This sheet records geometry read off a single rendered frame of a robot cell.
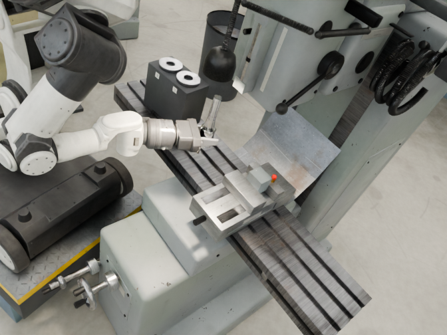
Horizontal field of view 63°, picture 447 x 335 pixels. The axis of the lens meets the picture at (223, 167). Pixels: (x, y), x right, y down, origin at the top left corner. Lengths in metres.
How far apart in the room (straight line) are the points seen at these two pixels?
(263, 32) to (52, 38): 0.44
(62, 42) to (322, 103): 0.95
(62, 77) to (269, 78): 0.47
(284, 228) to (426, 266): 1.81
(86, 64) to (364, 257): 2.24
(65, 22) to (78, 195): 0.95
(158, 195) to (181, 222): 0.14
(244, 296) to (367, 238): 1.19
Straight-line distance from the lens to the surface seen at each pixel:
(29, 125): 0.87
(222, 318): 1.83
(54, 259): 1.66
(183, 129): 1.07
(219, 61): 0.80
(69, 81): 0.81
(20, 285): 1.63
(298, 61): 0.88
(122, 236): 1.34
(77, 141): 0.99
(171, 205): 1.29
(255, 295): 1.92
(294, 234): 1.28
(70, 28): 0.76
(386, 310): 2.54
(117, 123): 1.00
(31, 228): 1.51
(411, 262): 2.88
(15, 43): 1.18
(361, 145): 1.37
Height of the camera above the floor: 1.84
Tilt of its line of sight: 44 degrees down
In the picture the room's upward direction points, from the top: 20 degrees clockwise
